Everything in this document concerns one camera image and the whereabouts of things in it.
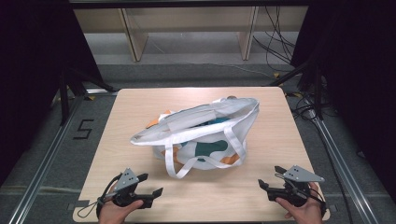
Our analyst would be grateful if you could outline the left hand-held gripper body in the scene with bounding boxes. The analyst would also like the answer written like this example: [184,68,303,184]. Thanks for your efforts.
[111,167,154,209]

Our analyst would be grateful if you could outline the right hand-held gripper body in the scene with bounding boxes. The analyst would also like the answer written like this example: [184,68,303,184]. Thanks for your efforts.
[266,164,325,208]

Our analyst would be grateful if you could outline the white tote bag teal orange patches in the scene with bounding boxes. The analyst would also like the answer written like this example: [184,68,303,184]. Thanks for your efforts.
[130,96,261,180]

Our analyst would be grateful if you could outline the person's right hand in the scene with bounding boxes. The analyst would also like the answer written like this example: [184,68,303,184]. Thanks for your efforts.
[275,182,325,224]

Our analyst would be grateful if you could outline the person's left hand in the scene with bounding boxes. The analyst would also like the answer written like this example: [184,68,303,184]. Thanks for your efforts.
[97,182,145,224]

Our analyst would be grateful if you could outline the black metal stand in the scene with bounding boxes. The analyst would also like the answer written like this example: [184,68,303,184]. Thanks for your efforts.
[266,59,325,121]
[58,65,119,126]

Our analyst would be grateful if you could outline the black curtain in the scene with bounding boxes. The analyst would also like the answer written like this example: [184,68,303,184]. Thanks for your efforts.
[290,0,396,203]
[0,0,105,188]

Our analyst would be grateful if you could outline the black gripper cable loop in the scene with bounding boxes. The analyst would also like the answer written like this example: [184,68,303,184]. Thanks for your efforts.
[77,173,123,219]

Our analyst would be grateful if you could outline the aluminium floor rail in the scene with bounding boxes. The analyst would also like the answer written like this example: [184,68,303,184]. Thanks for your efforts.
[7,89,120,224]
[305,106,380,224]

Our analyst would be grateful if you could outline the tangle of black cables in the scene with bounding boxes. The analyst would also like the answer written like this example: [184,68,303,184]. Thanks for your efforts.
[288,91,335,121]

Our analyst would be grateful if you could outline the bundle of black floor cables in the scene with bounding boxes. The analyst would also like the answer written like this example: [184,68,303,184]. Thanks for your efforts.
[252,5,297,73]

